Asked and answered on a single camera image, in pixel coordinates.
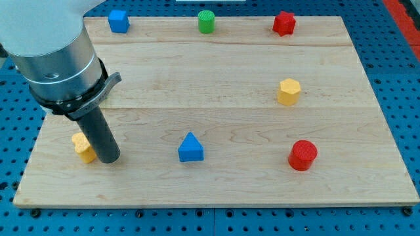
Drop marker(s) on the black clamp ring with lever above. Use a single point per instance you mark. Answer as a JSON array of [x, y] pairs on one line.
[[77, 107]]

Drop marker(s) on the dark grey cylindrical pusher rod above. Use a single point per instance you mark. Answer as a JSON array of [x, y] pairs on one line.
[[99, 135]]

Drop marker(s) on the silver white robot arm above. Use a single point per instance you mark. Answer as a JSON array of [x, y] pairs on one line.
[[49, 44]]

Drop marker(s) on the yellow hexagon block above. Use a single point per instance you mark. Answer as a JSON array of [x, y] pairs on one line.
[[288, 92]]

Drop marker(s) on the yellow heart block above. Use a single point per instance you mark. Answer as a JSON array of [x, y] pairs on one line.
[[83, 148]]

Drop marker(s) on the blue triangle block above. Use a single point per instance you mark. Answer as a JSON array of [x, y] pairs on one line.
[[190, 149]]

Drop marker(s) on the blue cube block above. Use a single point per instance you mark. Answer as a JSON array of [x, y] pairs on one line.
[[118, 21]]

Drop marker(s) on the light wooden board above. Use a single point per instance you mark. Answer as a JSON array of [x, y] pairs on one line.
[[223, 88]]

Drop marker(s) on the green cylinder block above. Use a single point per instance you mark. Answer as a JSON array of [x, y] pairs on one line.
[[206, 21]]

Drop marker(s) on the red cylinder block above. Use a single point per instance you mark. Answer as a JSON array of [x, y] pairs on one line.
[[302, 155]]

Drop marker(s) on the red star block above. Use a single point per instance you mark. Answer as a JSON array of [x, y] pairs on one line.
[[284, 23]]

